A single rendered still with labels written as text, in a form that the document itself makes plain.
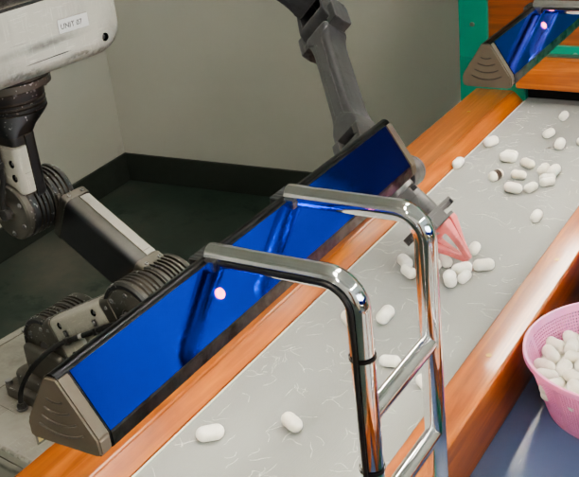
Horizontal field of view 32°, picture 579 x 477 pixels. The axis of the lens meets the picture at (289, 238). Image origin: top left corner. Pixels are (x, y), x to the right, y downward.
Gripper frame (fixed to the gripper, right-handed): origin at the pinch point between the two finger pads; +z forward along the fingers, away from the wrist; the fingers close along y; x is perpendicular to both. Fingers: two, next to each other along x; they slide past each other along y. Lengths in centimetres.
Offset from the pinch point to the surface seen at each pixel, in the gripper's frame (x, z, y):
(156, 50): 137, -134, 155
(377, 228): 13.2, -14.3, 6.2
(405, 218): -37, -9, -57
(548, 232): -4.4, 7.5, 16.6
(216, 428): 8, -8, -56
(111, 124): 177, -133, 150
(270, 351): 13.0, -11.1, -34.8
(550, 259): -9.4, 9.8, 2.3
